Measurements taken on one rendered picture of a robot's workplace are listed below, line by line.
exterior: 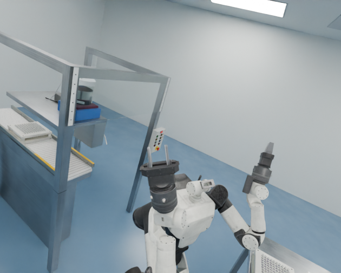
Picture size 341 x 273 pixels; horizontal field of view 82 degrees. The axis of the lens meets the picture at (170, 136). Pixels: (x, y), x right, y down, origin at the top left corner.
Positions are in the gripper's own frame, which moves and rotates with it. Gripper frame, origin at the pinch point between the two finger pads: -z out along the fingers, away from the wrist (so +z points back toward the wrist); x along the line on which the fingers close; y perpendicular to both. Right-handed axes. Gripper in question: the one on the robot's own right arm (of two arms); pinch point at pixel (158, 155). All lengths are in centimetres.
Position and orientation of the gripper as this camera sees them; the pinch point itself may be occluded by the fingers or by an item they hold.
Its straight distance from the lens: 62.7
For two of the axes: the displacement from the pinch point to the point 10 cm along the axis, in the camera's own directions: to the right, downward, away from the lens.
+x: 9.9, -1.3, 0.4
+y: 0.7, 2.8, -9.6
